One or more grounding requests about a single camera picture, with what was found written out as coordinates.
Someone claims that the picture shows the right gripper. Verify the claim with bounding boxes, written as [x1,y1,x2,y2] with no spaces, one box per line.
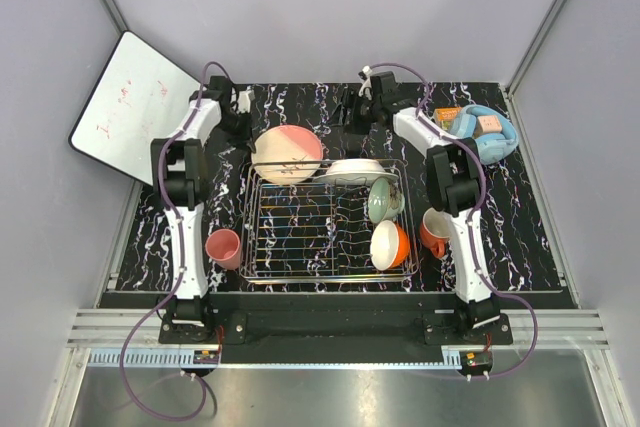
[325,89,381,137]

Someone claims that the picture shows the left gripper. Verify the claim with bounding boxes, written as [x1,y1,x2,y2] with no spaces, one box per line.
[218,109,257,154]

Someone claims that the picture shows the pink floral plate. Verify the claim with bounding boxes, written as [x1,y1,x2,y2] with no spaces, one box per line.
[251,125,324,185]

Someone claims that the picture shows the white plate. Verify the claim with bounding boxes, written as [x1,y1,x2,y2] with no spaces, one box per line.
[313,159,399,186]

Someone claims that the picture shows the green celadon bowl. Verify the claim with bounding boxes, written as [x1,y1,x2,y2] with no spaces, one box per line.
[367,177,405,224]

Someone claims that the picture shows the metal wire dish rack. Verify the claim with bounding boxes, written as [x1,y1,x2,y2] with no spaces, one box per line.
[240,159,419,285]

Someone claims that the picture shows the orange bowl white inside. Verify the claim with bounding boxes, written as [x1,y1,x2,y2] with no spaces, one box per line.
[370,220,410,272]

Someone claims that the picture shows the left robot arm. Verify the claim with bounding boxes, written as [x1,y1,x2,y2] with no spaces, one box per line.
[150,76,256,343]

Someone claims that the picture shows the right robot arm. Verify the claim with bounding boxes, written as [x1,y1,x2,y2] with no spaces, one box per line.
[331,66,500,344]

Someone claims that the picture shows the orange book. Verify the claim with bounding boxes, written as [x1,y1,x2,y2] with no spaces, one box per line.
[433,107,462,131]

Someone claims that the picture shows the pink cup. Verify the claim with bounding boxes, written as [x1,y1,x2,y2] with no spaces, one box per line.
[205,229,242,270]

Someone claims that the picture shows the white whiteboard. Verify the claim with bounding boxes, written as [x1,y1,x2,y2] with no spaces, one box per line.
[69,32,199,185]

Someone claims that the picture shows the pink cube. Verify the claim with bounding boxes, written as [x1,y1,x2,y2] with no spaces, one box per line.
[475,115,502,136]

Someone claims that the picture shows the orange mug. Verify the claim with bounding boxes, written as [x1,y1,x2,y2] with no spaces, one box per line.
[419,208,450,258]

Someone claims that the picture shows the blue headphones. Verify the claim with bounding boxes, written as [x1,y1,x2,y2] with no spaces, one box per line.
[448,104,519,165]

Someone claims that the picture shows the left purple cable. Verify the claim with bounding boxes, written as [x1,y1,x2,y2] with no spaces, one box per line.
[119,61,231,421]

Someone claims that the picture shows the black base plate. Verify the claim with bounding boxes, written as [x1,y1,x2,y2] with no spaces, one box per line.
[159,292,514,367]

